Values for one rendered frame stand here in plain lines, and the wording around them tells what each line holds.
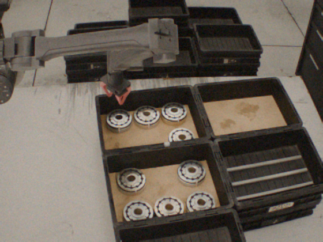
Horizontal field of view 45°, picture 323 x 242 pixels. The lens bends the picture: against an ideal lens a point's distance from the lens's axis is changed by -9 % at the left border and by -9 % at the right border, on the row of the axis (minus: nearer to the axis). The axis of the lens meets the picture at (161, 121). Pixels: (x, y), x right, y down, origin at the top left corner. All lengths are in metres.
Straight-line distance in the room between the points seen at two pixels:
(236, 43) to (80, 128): 1.31
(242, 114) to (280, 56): 1.86
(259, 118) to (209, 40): 1.08
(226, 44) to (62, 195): 1.56
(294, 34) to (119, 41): 3.08
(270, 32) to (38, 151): 2.63
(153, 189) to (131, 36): 0.68
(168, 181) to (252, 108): 0.54
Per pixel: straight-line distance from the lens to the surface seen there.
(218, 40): 2.79
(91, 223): 1.61
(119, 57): 1.33
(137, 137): 1.67
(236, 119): 1.78
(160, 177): 1.55
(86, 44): 1.04
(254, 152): 1.68
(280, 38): 3.86
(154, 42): 1.00
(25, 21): 4.03
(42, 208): 1.67
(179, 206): 1.45
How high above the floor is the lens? 2.09
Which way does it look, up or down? 47 degrees down
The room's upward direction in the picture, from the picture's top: 3 degrees clockwise
